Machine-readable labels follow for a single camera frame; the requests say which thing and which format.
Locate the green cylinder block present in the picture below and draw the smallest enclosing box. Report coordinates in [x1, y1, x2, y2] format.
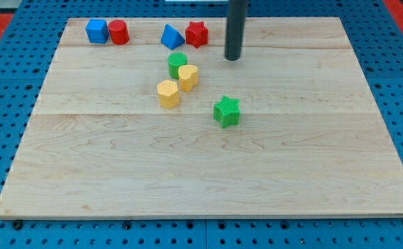
[167, 52, 188, 80]

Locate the light wooden board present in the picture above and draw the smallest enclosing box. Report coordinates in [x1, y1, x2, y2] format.
[0, 17, 403, 220]

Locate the blue triangle block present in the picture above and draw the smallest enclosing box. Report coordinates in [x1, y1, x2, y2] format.
[160, 24, 185, 50]

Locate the yellow hexagon block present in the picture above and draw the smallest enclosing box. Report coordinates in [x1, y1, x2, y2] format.
[157, 80, 180, 109]

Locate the blue cube block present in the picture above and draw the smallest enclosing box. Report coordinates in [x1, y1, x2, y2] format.
[85, 19, 109, 44]

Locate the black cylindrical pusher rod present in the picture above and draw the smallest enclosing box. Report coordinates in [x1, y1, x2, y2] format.
[224, 0, 248, 61]

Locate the green star block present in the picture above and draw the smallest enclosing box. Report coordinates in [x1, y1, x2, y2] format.
[213, 95, 241, 128]

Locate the red star block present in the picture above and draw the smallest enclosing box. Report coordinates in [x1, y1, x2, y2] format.
[185, 21, 208, 48]

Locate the red cylinder block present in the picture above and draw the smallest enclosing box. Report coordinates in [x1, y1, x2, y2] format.
[108, 19, 129, 45]

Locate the yellow heart block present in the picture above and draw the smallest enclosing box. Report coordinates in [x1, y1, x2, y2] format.
[178, 64, 199, 92]

